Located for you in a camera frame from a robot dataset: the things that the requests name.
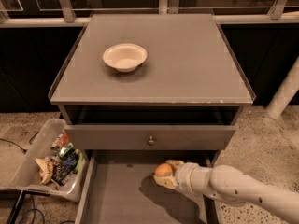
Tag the green snack packet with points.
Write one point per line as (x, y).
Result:
(66, 150)

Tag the white bowl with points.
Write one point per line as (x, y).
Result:
(125, 57)

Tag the grey top drawer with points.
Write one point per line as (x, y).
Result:
(135, 137)

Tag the orange fruit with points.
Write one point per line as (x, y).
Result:
(164, 170)

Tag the crumpled tan paper bag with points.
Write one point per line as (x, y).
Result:
(46, 170)

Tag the dark snack packet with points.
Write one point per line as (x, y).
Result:
(61, 169)

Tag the clear plastic bin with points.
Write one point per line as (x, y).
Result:
(27, 176)

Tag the black bar on floor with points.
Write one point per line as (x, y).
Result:
(16, 207)

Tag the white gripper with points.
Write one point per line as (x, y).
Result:
(184, 175)

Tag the metal window frame rail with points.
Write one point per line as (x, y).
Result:
(59, 13)

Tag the grey drawer cabinet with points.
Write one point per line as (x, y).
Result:
(190, 76)

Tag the grey open middle drawer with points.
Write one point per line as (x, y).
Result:
(119, 188)

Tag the round metal drawer knob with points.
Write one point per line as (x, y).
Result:
(151, 141)

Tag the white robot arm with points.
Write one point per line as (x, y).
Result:
(259, 166)

